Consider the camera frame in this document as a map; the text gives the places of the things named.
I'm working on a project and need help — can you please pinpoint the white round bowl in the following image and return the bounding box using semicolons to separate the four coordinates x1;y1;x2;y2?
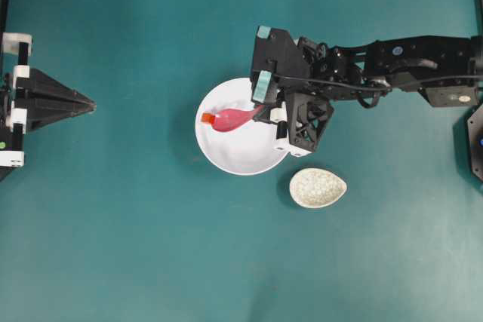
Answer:
195;78;288;176

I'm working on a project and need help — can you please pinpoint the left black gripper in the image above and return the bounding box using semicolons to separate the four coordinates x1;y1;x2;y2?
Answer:
1;32;95;179

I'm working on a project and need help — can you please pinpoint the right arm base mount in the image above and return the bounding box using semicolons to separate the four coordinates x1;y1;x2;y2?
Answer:
466;105;483;181

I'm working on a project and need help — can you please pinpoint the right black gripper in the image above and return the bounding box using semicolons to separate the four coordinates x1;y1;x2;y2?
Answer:
250;26;334;157

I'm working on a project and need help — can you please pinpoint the pink plastic soup spoon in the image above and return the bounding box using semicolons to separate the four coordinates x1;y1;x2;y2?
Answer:
210;105;264;133

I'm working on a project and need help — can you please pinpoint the speckled ceramic spoon rest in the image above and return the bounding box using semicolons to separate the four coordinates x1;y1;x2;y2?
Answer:
289;167;348;209

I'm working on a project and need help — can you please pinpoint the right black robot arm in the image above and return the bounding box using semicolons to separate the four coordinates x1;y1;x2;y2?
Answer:
250;26;482;156

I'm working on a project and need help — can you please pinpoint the green table mat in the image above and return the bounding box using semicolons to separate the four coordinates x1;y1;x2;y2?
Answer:
1;0;482;321

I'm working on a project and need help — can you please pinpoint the small red block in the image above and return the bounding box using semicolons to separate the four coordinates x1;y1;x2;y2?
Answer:
201;112;216;124

